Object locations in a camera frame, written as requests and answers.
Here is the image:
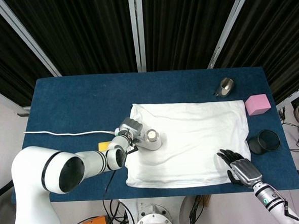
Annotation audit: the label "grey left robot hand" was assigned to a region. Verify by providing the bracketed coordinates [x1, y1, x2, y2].
[117, 116, 145, 145]

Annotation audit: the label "grey black right robot hand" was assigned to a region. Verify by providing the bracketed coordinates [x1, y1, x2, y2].
[216, 147, 264, 190]

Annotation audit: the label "white handheld steam iron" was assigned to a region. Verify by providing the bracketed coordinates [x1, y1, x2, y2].
[114, 125, 164, 153]

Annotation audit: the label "white cloth garment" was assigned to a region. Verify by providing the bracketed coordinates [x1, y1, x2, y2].
[121, 95, 253, 192]

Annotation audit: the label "black plastic cup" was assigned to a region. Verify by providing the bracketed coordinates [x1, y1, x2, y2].
[247, 128, 282, 155]

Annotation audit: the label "yellow sponge block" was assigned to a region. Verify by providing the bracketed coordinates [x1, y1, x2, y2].
[98, 141, 111, 153]

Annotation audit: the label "blue felt table cover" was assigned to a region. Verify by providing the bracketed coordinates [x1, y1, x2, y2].
[18, 62, 299, 206]

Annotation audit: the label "pink foam cube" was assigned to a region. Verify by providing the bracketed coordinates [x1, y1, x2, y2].
[244, 93, 272, 116]

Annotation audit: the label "stainless steel cup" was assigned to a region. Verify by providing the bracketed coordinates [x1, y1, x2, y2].
[211, 77, 236, 99]

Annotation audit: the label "white robot torso base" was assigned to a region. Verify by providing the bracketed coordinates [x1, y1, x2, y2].
[118, 195, 190, 224]

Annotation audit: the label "black pleated curtain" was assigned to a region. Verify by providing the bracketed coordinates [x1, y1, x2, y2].
[0, 0, 299, 122]

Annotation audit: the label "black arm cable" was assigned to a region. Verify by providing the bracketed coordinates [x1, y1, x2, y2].
[100, 140, 142, 197]

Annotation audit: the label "black floor cables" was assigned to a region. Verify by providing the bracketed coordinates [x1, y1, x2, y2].
[278, 106, 299, 155]

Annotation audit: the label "white power cable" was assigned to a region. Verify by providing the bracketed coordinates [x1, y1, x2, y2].
[23, 126, 117, 139]

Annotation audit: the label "black cables under table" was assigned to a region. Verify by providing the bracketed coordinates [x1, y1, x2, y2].
[99, 198, 133, 224]

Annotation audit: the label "white metal frame rail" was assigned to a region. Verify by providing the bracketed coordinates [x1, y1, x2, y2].
[274, 84, 299, 110]

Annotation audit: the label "white metal frame post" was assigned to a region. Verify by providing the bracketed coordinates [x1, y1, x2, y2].
[203, 0, 259, 69]
[0, 0, 62, 81]
[127, 0, 147, 73]

